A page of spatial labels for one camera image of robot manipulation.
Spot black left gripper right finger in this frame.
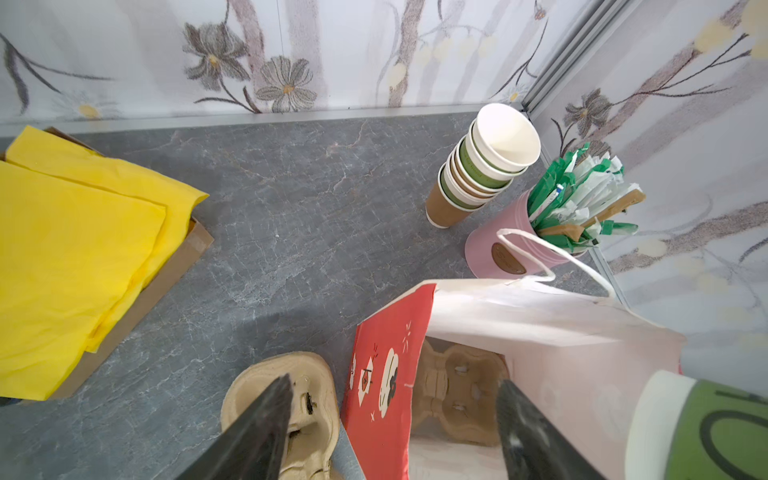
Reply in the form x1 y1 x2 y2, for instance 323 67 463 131
496 380 603 480

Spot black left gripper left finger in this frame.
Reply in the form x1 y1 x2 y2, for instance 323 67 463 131
178 374 293 480

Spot brown pulp cup carrier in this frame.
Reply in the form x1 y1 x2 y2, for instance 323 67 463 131
220 352 342 479

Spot red white paper bag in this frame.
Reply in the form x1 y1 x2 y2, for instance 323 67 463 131
342 267 685 479

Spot green paper coffee cup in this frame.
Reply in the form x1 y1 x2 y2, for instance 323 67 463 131
625 371 767 479

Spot stacked brown pulp carrier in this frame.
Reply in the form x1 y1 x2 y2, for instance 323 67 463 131
412 340 509 447

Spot pink straw holder cup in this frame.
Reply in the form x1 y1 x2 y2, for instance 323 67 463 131
464 190 596 282

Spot brown cardboard napkin box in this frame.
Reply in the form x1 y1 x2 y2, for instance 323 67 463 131
0 125 215 404

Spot green white wrapped straws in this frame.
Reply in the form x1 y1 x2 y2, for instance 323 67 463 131
526 143 646 254

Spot yellow napkin stack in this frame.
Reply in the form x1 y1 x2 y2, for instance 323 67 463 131
0 124 211 402

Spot stack of paper cups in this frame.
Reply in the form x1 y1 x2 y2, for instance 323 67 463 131
425 103 541 229

